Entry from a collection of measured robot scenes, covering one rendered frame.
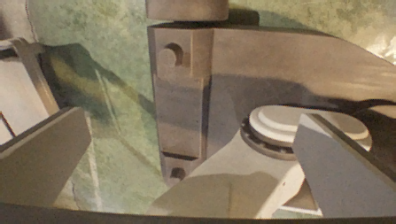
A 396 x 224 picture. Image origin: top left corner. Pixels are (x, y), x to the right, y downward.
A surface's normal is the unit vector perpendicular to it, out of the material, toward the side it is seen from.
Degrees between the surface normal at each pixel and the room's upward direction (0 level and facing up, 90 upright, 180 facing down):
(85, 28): 0
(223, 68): 0
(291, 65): 0
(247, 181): 90
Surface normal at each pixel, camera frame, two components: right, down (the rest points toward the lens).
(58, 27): -0.22, 0.47
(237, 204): 0.02, -0.87
